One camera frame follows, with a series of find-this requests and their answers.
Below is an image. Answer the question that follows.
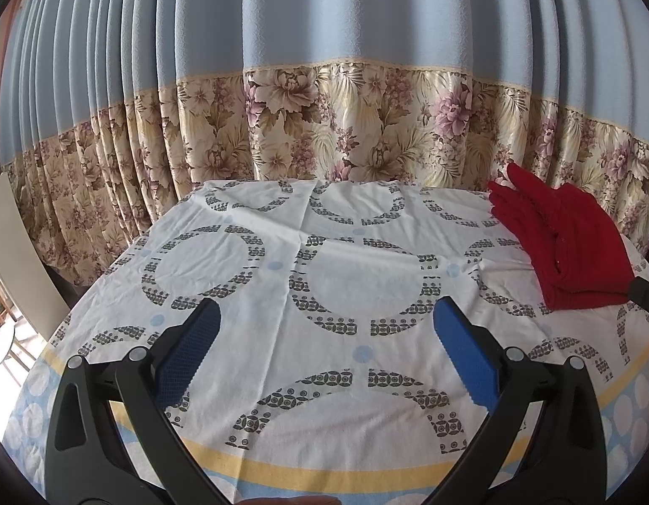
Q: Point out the beige leaning board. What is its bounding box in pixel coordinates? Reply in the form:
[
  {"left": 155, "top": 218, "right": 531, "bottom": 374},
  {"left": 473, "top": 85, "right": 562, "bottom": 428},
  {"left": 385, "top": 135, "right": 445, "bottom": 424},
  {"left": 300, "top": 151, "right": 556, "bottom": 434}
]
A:
[{"left": 0, "top": 173, "right": 69, "bottom": 340}]

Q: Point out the white round stool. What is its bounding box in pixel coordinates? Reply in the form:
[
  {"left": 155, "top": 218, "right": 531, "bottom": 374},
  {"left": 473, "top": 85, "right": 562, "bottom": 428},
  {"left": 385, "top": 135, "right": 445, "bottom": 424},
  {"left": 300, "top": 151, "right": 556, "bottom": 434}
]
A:
[{"left": 0, "top": 322, "right": 15, "bottom": 364}]

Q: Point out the blue floral curtain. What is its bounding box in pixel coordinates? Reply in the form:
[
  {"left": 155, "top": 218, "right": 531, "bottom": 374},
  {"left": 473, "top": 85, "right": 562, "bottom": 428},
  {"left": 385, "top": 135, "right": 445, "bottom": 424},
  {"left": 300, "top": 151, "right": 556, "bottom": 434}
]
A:
[{"left": 0, "top": 0, "right": 649, "bottom": 285}]

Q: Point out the red knitted sweater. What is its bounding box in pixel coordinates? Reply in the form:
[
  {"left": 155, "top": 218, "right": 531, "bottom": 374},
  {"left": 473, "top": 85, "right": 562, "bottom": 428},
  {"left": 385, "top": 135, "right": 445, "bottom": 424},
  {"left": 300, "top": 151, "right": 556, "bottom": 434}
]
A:
[{"left": 489, "top": 163, "right": 634, "bottom": 311}]

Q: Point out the patterned white blue bedsheet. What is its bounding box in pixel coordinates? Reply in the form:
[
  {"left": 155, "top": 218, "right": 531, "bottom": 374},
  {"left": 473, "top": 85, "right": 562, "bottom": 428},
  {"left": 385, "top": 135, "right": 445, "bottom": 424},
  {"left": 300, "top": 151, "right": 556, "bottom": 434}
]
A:
[{"left": 3, "top": 181, "right": 649, "bottom": 504}]

